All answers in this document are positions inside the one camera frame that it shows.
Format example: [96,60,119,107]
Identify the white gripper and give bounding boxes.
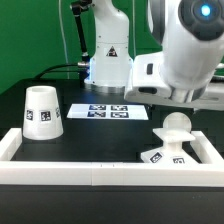
[124,53,224,111]

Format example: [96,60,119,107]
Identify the white hanging cable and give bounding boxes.
[58,0,71,80]

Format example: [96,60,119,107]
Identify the white marker sheet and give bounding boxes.
[67,104,148,120]

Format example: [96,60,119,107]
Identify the white lamp bulb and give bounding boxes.
[163,112,192,132]

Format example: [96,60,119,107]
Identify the white lamp shade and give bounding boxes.
[23,86,63,140]

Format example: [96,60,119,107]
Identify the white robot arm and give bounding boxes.
[85,0,224,111]

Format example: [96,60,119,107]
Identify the white U-shaped frame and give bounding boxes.
[0,128,224,187]

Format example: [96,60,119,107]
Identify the white lamp base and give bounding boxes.
[141,128,196,165]

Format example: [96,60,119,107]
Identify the black cable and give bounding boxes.
[32,63,91,82]

